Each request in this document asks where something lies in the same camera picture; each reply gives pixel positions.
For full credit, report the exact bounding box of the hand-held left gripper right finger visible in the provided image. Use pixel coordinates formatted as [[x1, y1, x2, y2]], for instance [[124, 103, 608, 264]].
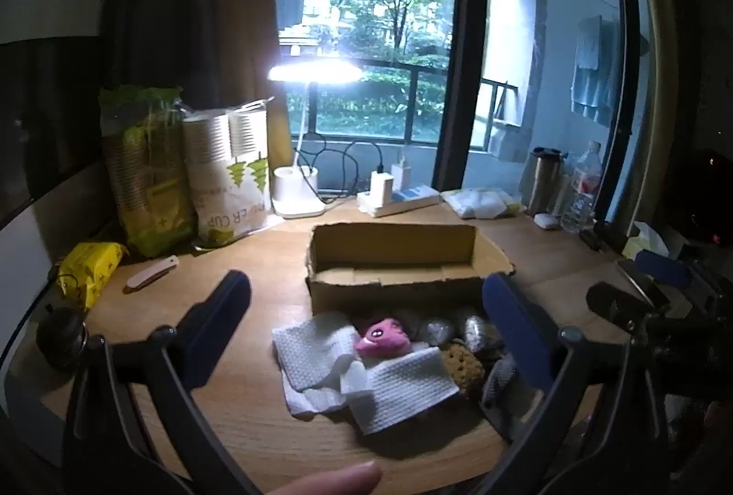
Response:
[[475, 272, 677, 495]]

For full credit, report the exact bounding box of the small black device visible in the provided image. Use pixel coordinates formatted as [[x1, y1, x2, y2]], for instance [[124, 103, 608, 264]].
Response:
[[578, 220, 625, 256]]

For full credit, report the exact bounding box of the pink plush toy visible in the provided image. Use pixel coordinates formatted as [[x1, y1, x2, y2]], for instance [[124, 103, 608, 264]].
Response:
[[354, 317, 412, 359]]

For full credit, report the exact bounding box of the white folding knife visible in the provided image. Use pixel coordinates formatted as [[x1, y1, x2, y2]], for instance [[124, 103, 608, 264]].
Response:
[[125, 255, 180, 294]]

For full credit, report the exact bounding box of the white paper towel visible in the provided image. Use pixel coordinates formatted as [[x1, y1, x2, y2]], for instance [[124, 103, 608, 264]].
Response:
[[272, 310, 367, 420], [340, 346, 476, 435]]

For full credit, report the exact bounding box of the silver foil ball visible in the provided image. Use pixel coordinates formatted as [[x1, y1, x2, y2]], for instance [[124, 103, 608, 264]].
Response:
[[418, 317, 456, 346]]

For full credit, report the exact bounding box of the hanging blue towel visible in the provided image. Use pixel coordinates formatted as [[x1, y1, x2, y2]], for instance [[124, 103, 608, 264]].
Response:
[[571, 14, 622, 126]]

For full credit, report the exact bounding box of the brown fuzzy soft toy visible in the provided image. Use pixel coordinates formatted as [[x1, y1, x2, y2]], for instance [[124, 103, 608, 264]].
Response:
[[440, 342, 487, 398]]

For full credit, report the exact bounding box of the white power strip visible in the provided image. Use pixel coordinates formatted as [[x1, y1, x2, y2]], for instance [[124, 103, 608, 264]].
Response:
[[358, 184, 442, 218]]

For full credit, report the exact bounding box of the small white charger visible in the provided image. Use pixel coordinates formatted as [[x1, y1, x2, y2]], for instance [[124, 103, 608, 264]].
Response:
[[391, 146, 413, 190]]

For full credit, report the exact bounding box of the black cable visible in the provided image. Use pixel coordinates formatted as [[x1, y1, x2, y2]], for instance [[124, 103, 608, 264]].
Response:
[[312, 140, 384, 204]]

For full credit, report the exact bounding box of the tissue box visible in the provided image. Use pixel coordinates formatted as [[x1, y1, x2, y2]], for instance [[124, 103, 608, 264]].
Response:
[[621, 221, 671, 261]]

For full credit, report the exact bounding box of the clear crumpled plastic wrap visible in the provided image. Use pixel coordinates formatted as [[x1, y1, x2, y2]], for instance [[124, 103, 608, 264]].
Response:
[[461, 313, 505, 354]]

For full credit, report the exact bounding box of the green pack of paper cups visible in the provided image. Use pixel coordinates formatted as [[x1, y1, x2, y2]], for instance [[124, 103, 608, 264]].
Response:
[[98, 84, 198, 258]]

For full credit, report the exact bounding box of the brown curtain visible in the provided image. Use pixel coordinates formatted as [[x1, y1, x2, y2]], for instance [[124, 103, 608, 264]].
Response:
[[103, 0, 287, 175]]

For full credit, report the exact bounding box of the cardboard box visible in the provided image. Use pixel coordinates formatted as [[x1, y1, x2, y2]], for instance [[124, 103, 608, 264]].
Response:
[[303, 222, 516, 321]]

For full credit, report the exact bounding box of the person's left hand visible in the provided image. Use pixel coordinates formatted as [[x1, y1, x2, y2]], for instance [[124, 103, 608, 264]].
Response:
[[260, 461, 383, 495]]

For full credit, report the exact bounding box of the white desk lamp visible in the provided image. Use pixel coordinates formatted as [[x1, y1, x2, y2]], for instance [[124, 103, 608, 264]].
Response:
[[268, 60, 364, 219]]

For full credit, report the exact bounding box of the steel thermos cup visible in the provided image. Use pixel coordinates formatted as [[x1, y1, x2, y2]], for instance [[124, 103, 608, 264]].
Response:
[[525, 147, 568, 217]]

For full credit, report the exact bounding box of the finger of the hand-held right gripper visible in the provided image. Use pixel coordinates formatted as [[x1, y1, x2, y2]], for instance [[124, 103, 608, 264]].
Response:
[[585, 282, 672, 337], [617, 250, 695, 308]]

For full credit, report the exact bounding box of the white pack of paper cups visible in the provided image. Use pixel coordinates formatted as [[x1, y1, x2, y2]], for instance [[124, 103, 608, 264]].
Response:
[[182, 97, 276, 250]]

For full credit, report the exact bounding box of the white plastic bag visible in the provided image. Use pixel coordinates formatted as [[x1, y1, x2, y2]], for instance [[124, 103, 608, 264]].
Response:
[[441, 187, 525, 220]]

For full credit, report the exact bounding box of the black round object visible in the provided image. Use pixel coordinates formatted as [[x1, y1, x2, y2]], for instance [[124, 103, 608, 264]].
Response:
[[35, 306, 87, 371]]

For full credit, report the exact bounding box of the large white charger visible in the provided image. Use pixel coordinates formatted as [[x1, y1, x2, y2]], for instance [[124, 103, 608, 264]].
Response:
[[370, 170, 394, 210]]

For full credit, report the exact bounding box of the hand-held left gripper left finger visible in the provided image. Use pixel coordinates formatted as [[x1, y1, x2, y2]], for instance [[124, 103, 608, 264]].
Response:
[[62, 269, 264, 495]]

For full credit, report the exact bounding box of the clear water bottle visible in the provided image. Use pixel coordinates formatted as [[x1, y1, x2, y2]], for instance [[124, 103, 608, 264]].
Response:
[[560, 140, 603, 234]]

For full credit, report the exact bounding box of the black balcony railing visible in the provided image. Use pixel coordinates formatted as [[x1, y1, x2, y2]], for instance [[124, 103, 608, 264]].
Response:
[[280, 51, 522, 152]]

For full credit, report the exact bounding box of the yellow packet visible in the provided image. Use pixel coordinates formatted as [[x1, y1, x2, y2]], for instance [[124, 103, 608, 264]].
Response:
[[57, 242, 130, 310]]

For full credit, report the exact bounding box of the grey cloth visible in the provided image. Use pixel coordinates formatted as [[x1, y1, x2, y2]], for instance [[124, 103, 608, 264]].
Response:
[[481, 354, 539, 441]]

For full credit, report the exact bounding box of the folded metal rack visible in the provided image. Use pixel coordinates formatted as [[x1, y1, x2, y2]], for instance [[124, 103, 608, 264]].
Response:
[[487, 82, 523, 159]]

